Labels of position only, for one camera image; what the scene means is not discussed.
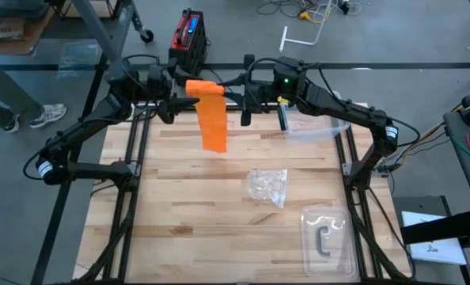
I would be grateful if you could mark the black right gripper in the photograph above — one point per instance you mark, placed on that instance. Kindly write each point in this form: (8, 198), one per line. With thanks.
(264, 95)

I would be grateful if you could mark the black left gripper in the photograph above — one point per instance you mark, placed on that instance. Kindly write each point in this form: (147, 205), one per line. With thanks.
(160, 81)

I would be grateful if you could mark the orange elastic bandage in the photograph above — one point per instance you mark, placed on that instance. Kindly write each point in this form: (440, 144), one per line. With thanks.
(213, 126)

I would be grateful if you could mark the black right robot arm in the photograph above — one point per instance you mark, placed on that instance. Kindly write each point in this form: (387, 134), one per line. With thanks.
(346, 111)

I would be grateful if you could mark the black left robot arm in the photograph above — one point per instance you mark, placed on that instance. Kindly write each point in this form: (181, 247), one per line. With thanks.
(100, 170)

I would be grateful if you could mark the yellow tag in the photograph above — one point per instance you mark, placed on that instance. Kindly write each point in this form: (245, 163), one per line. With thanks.
(283, 100)

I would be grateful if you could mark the red black battery pack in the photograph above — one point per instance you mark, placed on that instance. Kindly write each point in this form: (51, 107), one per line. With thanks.
(187, 31)

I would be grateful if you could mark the black caster wheel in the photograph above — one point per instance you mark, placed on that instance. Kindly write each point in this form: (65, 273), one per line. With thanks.
(147, 36)

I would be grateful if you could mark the white T-shaped pipe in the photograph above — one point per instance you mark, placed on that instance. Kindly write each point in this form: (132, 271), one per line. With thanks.
(283, 39)

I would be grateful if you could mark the clear plastic storage bin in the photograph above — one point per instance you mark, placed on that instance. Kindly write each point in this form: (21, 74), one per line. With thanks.
(318, 134)

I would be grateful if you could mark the grey metal table leg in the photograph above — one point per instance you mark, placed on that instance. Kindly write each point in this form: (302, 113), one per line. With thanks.
(100, 35)

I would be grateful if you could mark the crumpled clear plastic bag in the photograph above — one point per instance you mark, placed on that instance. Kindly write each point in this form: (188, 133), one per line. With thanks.
(266, 186)

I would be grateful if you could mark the flat clear plastic bag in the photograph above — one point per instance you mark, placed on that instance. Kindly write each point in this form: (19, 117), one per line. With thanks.
(78, 57)

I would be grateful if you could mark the person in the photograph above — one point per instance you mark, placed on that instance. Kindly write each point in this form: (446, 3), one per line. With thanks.
(5, 87)

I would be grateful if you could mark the flattened cardboard box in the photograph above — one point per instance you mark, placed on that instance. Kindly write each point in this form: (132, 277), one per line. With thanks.
(5, 29)

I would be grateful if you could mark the grey green bag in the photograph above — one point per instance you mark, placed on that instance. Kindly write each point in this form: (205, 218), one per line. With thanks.
(9, 7)

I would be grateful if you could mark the dark grey stand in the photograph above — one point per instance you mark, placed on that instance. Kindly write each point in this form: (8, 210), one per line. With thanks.
(421, 204)

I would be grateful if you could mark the white box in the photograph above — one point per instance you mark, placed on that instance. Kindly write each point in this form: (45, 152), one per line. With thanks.
(437, 249)

